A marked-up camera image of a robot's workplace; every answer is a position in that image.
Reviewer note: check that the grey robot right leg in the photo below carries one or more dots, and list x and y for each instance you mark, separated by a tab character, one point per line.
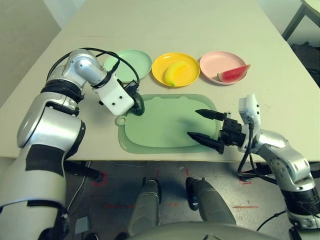
212	202

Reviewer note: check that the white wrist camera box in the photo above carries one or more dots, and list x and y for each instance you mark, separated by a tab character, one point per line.
250	105
115	97

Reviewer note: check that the yellow plate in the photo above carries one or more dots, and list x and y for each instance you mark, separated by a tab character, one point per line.
160	70

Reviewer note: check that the red toy watermelon slice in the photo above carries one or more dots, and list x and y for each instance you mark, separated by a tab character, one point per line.
233	75

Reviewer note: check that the yellow toy banana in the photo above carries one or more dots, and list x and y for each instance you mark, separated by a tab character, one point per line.
173	73

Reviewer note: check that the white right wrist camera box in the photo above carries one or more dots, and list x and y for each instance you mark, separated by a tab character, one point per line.
250	105

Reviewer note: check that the black-legged side table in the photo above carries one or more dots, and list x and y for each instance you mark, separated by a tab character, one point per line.
294	21

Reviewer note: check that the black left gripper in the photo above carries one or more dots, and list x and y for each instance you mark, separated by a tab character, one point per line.
131	88

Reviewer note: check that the pink plate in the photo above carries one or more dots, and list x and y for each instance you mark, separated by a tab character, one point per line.
215	65

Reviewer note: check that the grey robot leg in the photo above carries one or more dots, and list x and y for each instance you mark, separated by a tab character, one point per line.
212	202
146	205

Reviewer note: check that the green cutting board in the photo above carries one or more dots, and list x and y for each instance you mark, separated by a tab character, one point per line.
160	130

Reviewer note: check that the dark green toy avocado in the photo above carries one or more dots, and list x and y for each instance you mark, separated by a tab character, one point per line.
140	107

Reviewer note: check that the grey robot torso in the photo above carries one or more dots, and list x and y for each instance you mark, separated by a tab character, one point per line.
190	232

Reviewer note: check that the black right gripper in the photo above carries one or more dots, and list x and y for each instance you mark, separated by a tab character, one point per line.
232	132

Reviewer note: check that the black table foot bar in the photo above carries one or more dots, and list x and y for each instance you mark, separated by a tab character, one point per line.
257	173
82	171

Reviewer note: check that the small grey floor box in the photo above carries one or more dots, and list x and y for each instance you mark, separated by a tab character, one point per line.
82	225

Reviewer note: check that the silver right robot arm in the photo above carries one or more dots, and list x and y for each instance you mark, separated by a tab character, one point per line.
287	160

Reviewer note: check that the mint green plate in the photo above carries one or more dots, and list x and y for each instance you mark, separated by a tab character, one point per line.
135	65

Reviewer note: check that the grey robot left leg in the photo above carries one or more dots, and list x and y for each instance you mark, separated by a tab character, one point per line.
146	205

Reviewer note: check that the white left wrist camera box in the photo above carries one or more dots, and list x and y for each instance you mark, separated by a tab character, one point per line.
115	97

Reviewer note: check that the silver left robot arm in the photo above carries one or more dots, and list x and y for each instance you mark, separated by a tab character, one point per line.
50	125

